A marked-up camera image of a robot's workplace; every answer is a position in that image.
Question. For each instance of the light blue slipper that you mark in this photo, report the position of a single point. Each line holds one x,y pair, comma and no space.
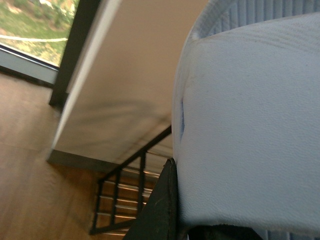
246,119

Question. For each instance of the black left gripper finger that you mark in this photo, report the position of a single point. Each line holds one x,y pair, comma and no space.
158,219

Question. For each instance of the black metal shoe rack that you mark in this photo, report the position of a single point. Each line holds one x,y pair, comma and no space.
124,191

